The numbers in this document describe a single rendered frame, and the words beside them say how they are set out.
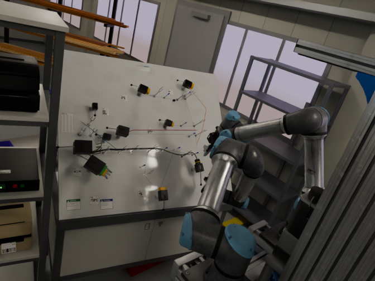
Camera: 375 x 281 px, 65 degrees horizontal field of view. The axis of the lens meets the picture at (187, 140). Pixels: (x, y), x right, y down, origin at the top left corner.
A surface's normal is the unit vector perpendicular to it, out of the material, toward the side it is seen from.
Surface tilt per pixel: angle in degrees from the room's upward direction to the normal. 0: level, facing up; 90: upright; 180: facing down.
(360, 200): 90
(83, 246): 90
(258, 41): 90
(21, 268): 0
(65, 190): 48
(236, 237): 7
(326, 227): 90
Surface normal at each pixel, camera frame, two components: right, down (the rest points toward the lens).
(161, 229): 0.44, 0.45
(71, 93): 0.49, -0.26
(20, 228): 0.54, 0.15
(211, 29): -0.74, 0.08
